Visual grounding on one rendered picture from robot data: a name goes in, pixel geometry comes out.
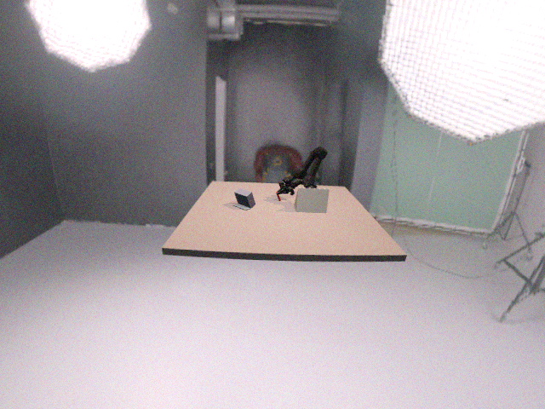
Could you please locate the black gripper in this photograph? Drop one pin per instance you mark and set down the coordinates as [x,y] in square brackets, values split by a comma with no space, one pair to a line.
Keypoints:
[286,189]

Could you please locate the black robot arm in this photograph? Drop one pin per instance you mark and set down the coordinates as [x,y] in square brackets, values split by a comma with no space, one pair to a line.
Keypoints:
[318,154]

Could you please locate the grey square panel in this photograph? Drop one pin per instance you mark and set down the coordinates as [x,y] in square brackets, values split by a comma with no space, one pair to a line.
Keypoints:
[244,198]

